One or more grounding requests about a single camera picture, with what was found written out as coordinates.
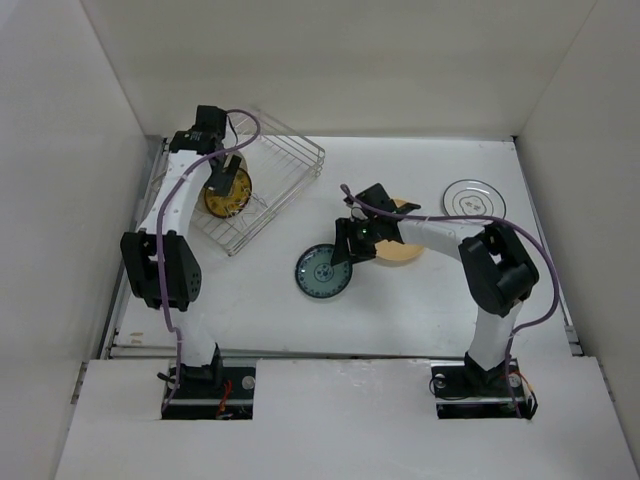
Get white plate black rim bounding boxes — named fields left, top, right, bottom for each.
left=442, top=179, right=507, bottom=219

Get yellow patterned plate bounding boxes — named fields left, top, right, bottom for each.
left=203, top=168, right=253, bottom=219

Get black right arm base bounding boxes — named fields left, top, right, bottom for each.
left=429, top=359, right=539, bottom=420

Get yellow bear plate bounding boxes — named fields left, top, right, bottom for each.
left=372, top=197, right=422, bottom=265

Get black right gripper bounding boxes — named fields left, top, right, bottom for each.
left=330, top=216, right=382, bottom=265

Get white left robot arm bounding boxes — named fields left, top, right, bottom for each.
left=120, top=105, right=257, bottom=397

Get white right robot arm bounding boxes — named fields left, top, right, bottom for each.
left=330, top=183, right=539, bottom=397

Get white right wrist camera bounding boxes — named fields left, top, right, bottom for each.
left=350, top=206, right=368, bottom=222

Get blue patterned plate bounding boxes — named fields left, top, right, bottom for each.
left=294, top=243, right=353, bottom=300

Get clear wire dish rack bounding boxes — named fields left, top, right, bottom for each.
left=149, top=110, right=327, bottom=257

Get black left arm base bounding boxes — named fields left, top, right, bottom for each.
left=157, top=361, right=257, bottom=421

